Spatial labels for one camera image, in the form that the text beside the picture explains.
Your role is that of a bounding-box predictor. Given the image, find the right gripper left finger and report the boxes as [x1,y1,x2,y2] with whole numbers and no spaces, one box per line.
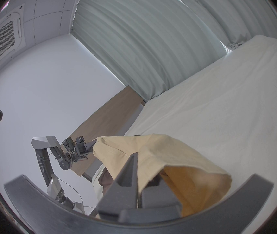
[98,152,140,223]

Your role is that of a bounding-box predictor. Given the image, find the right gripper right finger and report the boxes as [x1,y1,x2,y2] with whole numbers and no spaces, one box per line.
[140,175,183,223]

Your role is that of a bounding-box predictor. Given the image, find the beige shorts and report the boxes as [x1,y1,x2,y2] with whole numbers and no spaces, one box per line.
[93,134,233,217]

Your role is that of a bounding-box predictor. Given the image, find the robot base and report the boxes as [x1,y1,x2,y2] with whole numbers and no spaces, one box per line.
[46,173,86,215]

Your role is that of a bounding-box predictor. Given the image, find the bed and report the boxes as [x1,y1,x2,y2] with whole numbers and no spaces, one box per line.
[69,34,277,216]

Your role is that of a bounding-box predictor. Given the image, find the brown garment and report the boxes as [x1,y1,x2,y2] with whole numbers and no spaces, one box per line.
[99,169,116,188]

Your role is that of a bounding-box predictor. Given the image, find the pale grey-green curtain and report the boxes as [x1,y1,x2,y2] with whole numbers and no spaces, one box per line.
[71,0,227,100]
[158,0,275,49]

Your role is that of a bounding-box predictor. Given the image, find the white ceiling air conditioner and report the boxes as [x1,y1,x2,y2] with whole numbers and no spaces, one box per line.
[0,6,28,69]

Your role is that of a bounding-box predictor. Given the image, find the black cable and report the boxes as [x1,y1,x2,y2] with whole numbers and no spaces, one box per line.
[55,176,98,214]

